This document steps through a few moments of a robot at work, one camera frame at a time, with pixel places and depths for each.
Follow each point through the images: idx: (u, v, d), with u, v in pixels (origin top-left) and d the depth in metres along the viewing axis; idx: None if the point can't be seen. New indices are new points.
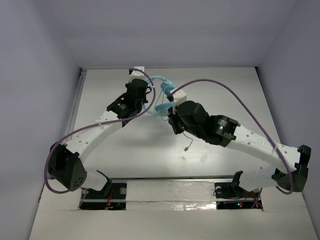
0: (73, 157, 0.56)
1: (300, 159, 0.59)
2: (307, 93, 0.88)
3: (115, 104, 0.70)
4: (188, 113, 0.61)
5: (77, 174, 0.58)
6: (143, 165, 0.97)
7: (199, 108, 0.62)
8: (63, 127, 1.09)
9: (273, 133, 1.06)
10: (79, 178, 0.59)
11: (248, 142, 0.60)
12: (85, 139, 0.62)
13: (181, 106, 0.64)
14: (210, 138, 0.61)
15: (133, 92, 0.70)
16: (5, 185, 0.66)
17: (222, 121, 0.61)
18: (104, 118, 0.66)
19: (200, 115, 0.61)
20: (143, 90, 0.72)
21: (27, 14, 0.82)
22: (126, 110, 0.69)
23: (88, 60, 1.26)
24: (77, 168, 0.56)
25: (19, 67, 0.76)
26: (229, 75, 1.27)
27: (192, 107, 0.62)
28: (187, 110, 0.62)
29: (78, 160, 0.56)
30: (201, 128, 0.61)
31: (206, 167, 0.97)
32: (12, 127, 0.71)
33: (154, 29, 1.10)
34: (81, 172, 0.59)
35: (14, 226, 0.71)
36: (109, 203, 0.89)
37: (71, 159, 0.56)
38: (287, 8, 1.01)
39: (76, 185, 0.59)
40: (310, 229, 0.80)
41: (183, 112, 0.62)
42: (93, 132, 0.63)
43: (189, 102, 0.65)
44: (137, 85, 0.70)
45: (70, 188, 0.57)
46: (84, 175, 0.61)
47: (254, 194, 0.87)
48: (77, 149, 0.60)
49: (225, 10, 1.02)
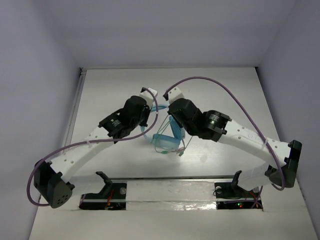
0: (55, 178, 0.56)
1: (290, 154, 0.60)
2: (307, 93, 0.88)
3: (109, 119, 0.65)
4: (179, 109, 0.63)
5: (59, 193, 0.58)
6: (143, 165, 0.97)
7: (189, 104, 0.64)
8: (63, 127, 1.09)
9: (274, 133, 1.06)
10: (63, 196, 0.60)
11: (238, 137, 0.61)
12: (71, 159, 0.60)
13: (174, 101, 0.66)
14: (201, 133, 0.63)
15: (130, 109, 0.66)
16: (5, 185, 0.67)
17: (213, 116, 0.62)
18: (94, 135, 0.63)
19: (191, 111, 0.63)
20: (141, 109, 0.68)
21: (27, 14, 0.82)
22: (119, 128, 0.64)
23: (88, 60, 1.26)
24: (57, 189, 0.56)
25: (19, 67, 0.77)
26: (229, 75, 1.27)
27: (183, 103, 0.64)
28: (178, 106, 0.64)
29: (58, 182, 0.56)
30: (193, 123, 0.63)
31: (206, 167, 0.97)
32: (12, 127, 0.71)
33: (154, 29, 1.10)
34: (65, 190, 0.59)
35: (14, 226, 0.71)
36: (109, 203, 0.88)
37: (52, 180, 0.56)
38: (287, 8, 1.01)
39: (59, 201, 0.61)
40: (310, 229, 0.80)
41: (175, 107, 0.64)
42: (80, 151, 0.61)
43: (181, 98, 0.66)
44: (135, 102, 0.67)
45: (53, 204, 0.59)
46: (70, 192, 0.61)
47: (254, 194, 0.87)
48: (60, 170, 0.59)
49: (225, 10, 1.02)
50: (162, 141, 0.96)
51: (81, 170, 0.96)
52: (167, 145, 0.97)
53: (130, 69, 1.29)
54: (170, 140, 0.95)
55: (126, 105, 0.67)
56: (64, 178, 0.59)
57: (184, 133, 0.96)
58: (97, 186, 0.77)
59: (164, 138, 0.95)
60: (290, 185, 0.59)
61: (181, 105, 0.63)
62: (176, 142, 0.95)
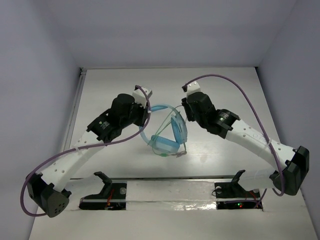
0: (47, 189, 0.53)
1: (293, 157, 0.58)
2: (307, 93, 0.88)
3: (97, 121, 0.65)
4: (195, 101, 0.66)
5: (55, 203, 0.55)
6: (142, 165, 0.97)
7: (206, 99, 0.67)
8: (63, 127, 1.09)
9: (274, 133, 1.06)
10: (60, 205, 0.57)
11: (243, 134, 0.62)
12: (62, 168, 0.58)
13: (192, 94, 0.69)
14: (210, 127, 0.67)
15: (118, 108, 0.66)
16: (5, 185, 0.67)
17: (224, 114, 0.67)
18: (83, 140, 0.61)
19: (207, 105, 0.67)
20: (129, 107, 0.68)
21: (27, 14, 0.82)
22: (108, 130, 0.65)
23: (88, 60, 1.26)
24: (51, 200, 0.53)
25: (19, 67, 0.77)
26: (229, 76, 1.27)
27: (200, 97, 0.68)
28: (195, 98, 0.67)
29: (51, 194, 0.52)
30: (205, 115, 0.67)
31: (206, 167, 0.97)
32: (12, 127, 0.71)
33: (154, 29, 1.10)
34: (61, 200, 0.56)
35: (14, 226, 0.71)
36: (108, 203, 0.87)
37: (44, 192, 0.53)
38: (287, 8, 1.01)
39: (57, 211, 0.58)
40: (310, 229, 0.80)
41: (192, 99, 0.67)
42: (71, 159, 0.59)
43: (200, 92, 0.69)
44: (122, 102, 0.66)
45: (51, 214, 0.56)
46: (66, 200, 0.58)
47: (254, 195, 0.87)
48: (52, 180, 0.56)
49: (224, 11, 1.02)
50: (159, 144, 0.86)
51: (81, 170, 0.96)
52: (164, 149, 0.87)
53: (130, 69, 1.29)
54: (168, 143, 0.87)
55: (114, 106, 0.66)
56: (57, 188, 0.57)
57: (183, 135, 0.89)
58: (94, 186, 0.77)
59: (161, 140, 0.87)
60: (293, 190, 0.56)
61: (198, 98, 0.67)
62: (174, 147, 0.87)
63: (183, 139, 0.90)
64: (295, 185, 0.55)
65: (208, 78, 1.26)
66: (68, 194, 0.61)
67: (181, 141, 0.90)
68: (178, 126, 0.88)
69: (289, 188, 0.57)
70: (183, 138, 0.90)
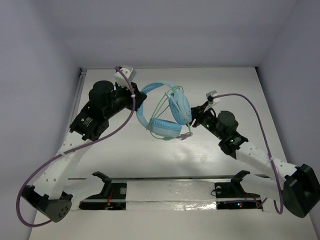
0: (42, 201, 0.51)
1: (294, 173, 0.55)
2: (307, 93, 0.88)
3: (79, 120, 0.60)
4: (226, 124, 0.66)
5: (57, 209, 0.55)
6: (142, 166, 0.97)
7: (234, 123, 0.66)
8: (63, 128, 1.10)
9: (273, 133, 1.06)
10: (63, 209, 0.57)
11: (248, 153, 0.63)
12: (53, 176, 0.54)
13: (224, 114, 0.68)
14: (225, 148, 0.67)
15: (96, 100, 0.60)
16: (5, 185, 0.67)
17: (235, 138, 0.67)
18: (68, 143, 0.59)
19: (232, 130, 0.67)
20: (108, 96, 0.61)
21: (27, 16, 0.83)
22: (93, 125, 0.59)
23: (88, 61, 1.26)
24: (50, 209, 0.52)
25: (20, 68, 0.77)
26: (229, 75, 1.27)
27: (232, 120, 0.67)
28: (227, 120, 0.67)
29: (47, 205, 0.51)
30: (225, 136, 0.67)
31: (205, 167, 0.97)
32: (12, 127, 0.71)
33: (154, 30, 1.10)
34: (62, 204, 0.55)
35: (13, 226, 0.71)
36: (109, 203, 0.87)
37: (40, 205, 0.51)
38: (287, 9, 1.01)
39: (61, 215, 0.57)
40: (311, 228, 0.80)
41: (224, 120, 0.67)
42: (60, 166, 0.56)
43: (232, 114, 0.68)
44: (99, 93, 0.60)
45: (56, 220, 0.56)
46: (68, 203, 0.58)
47: (254, 194, 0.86)
48: (46, 191, 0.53)
49: (224, 11, 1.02)
50: (154, 128, 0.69)
51: (80, 170, 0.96)
52: (161, 133, 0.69)
53: None
54: (165, 126, 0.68)
55: (92, 98, 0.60)
56: (54, 196, 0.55)
57: (184, 115, 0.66)
58: (94, 187, 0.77)
59: (155, 123, 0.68)
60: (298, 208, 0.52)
61: (229, 121, 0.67)
62: (173, 129, 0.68)
63: (186, 119, 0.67)
64: (299, 203, 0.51)
65: (207, 78, 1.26)
66: (69, 197, 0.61)
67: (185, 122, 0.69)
68: (175, 106, 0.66)
69: (296, 208, 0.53)
70: (184, 118, 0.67)
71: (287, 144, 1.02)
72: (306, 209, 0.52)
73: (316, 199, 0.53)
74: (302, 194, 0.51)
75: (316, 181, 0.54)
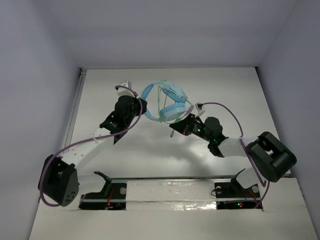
0: (70, 167, 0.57)
1: (259, 141, 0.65)
2: (307, 93, 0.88)
3: (107, 122, 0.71)
4: (211, 128, 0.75)
5: (71, 186, 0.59)
6: (142, 166, 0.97)
7: (220, 129, 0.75)
8: (63, 128, 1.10)
9: (273, 133, 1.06)
10: (71, 192, 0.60)
11: (226, 144, 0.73)
12: (81, 152, 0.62)
13: (208, 119, 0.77)
14: (213, 150, 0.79)
15: (120, 111, 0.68)
16: (5, 184, 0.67)
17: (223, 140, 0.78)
18: (98, 133, 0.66)
19: (218, 133, 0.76)
20: (131, 107, 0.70)
21: (28, 15, 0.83)
22: (119, 128, 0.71)
23: (88, 60, 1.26)
24: (72, 179, 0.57)
25: (20, 68, 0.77)
26: (229, 75, 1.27)
27: (216, 123, 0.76)
28: (212, 125, 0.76)
29: (74, 169, 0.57)
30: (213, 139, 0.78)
31: (206, 167, 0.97)
32: (12, 126, 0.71)
33: (154, 29, 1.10)
34: (75, 184, 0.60)
35: (13, 225, 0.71)
36: (108, 203, 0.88)
37: (67, 169, 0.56)
38: (287, 9, 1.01)
39: (67, 199, 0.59)
40: (311, 228, 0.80)
41: (209, 124, 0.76)
42: (87, 146, 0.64)
43: (217, 119, 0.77)
44: (123, 105, 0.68)
45: (62, 200, 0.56)
46: (76, 188, 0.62)
47: (254, 194, 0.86)
48: (72, 162, 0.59)
49: (224, 11, 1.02)
50: (167, 116, 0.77)
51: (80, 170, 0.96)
52: (173, 116, 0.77)
53: (129, 69, 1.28)
54: (172, 107, 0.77)
55: (116, 109, 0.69)
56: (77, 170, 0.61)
57: (179, 93, 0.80)
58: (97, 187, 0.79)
59: (163, 110, 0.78)
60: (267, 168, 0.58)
61: (214, 125, 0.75)
62: (179, 107, 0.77)
63: (183, 96, 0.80)
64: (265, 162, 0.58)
65: (208, 78, 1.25)
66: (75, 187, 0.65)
67: (185, 100, 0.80)
68: (169, 90, 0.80)
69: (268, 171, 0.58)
70: (182, 96, 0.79)
71: (287, 144, 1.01)
72: (276, 167, 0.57)
73: (285, 159, 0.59)
74: (266, 154, 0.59)
75: (280, 142, 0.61)
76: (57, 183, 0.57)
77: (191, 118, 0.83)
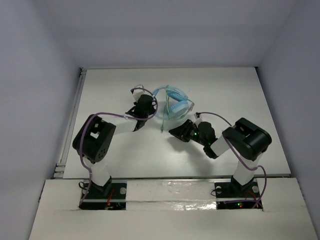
0: (110, 124, 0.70)
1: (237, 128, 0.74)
2: (307, 93, 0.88)
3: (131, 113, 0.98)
4: (203, 131, 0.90)
5: (105, 143, 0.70)
6: (142, 166, 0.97)
7: (211, 130, 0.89)
8: (63, 128, 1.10)
9: (273, 133, 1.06)
10: (103, 150, 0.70)
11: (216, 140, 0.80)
12: (117, 120, 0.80)
13: (201, 123, 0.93)
14: (208, 152, 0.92)
15: (142, 105, 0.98)
16: (5, 184, 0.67)
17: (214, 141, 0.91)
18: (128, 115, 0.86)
19: (210, 135, 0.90)
20: (149, 104, 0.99)
21: (28, 16, 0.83)
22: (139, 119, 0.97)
23: (88, 60, 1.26)
24: (108, 135, 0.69)
25: (20, 69, 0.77)
26: (229, 75, 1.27)
27: (207, 127, 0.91)
28: (204, 128, 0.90)
29: (114, 126, 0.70)
30: (207, 142, 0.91)
31: (206, 167, 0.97)
32: (12, 126, 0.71)
33: (154, 29, 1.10)
34: (107, 145, 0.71)
35: (13, 225, 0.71)
36: (109, 203, 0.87)
37: (107, 125, 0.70)
38: (287, 9, 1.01)
39: (99, 155, 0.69)
40: (311, 228, 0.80)
41: (202, 127, 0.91)
42: (120, 119, 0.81)
43: (208, 123, 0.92)
44: (145, 100, 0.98)
45: (95, 153, 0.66)
46: (107, 148, 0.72)
47: (253, 194, 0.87)
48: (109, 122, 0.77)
49: (224, 11, 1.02)
50: (175, 111, 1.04)
51: (80, 170, 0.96)
52: (179, 111, 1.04)
53: (130, 69, 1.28)
54: (178, 104, 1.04)
55: (140, 102, 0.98)
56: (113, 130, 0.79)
57: (182, 95, 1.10)
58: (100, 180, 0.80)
59: (172, 107, 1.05)
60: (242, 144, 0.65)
61: (206, 128, 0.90)
62: (184, 104, 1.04)
63: (185, 97, 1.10)
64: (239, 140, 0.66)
65: (208, 78, 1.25)
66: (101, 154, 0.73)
67: (186, 100, 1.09)
68: (175, 92, 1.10)
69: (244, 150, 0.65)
70: (184, 96, 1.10)
71: (287, 144, 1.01)
72: (251, 145, 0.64)
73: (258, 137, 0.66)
74: (240, 135, 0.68)
75: (254, 125, 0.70)
76: (94, 140, 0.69)
77: (190, 123, 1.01)
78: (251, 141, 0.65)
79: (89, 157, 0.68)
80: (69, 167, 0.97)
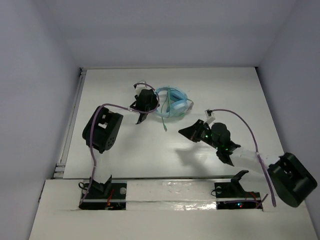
0: (118, 115, 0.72)
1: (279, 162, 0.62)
2: (307, 93, 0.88)
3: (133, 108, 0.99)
4: (217, 134, 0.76)
5: (114, 133, 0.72)
6: (143, 166, 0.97)
7: (226, 133, 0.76)
8: (63, 128, 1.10)
9: (273, 133, 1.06)
10: (111, 139, 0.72)
11: (239, 155, 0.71)
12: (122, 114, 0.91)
13: (215, 125, 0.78)
14: (222, 157, 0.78)
15: (144, 100, 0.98)
16: (5, 184, 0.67)
17: (232, 147, 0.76)
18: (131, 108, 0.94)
19: (226, 139, 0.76)
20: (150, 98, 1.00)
21: (28, 15, 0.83)
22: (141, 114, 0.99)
23: (88, 60, 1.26)
24: (116, 125, 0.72)
25: (20, 69, 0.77)
26: (229, 75, 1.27)
27: (222, 130, 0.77)
28: (218, 130, 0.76)
29: (122, 116, 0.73)
30: (222, 146, 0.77)
31: (206, 167, 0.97)
32: (12, 126, 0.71)
33: (154, 29, 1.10)
34: (115, 134, 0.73)
35: (13, 225, 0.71)
36: (108, 203, 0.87)
37: (115, 115, 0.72)
38: (287, 9, 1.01)
39: (108, 144, 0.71)
40: (311, 229, 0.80)
41: (216, 130, 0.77)
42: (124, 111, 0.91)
43: (223, 125, 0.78)
44: (146, 95, 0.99)
45: (105, 142, 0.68)
46: (115, 138, 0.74)
47: (254, 194, 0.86)
48: None
49: (224, 11, 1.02)
50: (175, 108, 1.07)
51: (80, 170, 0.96)
52: (180, 108, 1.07)
53: (130, 70, 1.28)
54: (178, 102, 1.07)
55: (141, 98, 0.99)
56: None
57: (182, 93, 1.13)
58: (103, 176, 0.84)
59: (173, 105, 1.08)
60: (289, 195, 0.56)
61: (221, 131, 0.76)
62: (184, 102, 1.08)
63: (186, 96, 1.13)
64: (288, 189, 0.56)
65: (208, 78, 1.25)
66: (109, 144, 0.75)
67: (186, 98, 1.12)
68: (176, 91, 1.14)
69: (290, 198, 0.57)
70: (184, 95, 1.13)
71: (287, 144, 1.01)
72: (299, 196, 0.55)
73: (306, 187, 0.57)
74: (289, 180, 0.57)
75: (302, 167, 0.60)
76: (103, 129, 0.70)
77: (200, 123, 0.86)
78: (294, 187, 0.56)
79: (99, 146, 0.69)
80: (69, 168, 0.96)
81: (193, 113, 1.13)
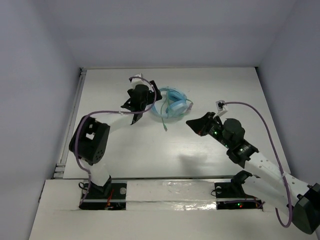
0: (104, 125, 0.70)
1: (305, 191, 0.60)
2: (307, 93, 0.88)
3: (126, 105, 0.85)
4: (232, 132, 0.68)
5: (101, 144, 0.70)
6: (143, 166, 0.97)
7: (241, 132, 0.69)
8: (63, 128, 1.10)
9: (273, 134, 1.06)
10: (99, 151, 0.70)
11: (258, 165, 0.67)
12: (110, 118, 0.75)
13: (229, 122, 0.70)
14: (233, 157, 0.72)
15: None
16: (5, 183, 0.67)
17: (245, 146, 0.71)
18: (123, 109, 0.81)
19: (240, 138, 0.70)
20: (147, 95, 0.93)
21: (28, 15, 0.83)
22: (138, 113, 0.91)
23: (88, 60, 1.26)
24: (103, 137, 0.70)
25: (20, 68, 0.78)
26: (229, 75, 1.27)
27: (237, 128, 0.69)
28: (233, 128, 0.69)
29: (108, 126, 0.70)
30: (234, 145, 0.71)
31: (206, 167, 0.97)
32: (12, 126, 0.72)
33: (154, 29, 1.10)
34: (103, 145, 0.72)
35: (14, 225, 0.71)
36: (109, 203, 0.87)
37: (101, 126, 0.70)
38: (287, 9, 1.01)
39: (96, 156, 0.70)
40: None
41: (230, 128, 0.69)
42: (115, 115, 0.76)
43: (238, 122, 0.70)
44: (140, 91, 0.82)
45: (92, 155, 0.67)
46: (103, 149, 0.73)
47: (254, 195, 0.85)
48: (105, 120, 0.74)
49: (224, 11, 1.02)
50: (174, 109, 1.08)
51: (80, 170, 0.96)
52: (178, 109, 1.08)
53: (129, 70, 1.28)
54: (176, 103, 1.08)
55: None
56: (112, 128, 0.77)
57: (181, 93, 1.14)
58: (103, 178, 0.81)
59: (171, 106, 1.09)
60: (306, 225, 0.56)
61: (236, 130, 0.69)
62: (182, 102, 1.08)
63: (185, 96, 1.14)
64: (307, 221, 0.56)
65: (207, 78, 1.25)
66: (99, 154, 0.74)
67: (185, 98, 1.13)
68: (174, 92, 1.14)
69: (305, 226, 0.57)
70: (183, 95, 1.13)
71: (287, 144, 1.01)
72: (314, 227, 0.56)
73: None
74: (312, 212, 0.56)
75: None
76: (89, 141, 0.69)
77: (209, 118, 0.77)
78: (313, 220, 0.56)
79: (86, 158, 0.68)
80: (69, 168, 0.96)
81: (193, 113, 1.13)
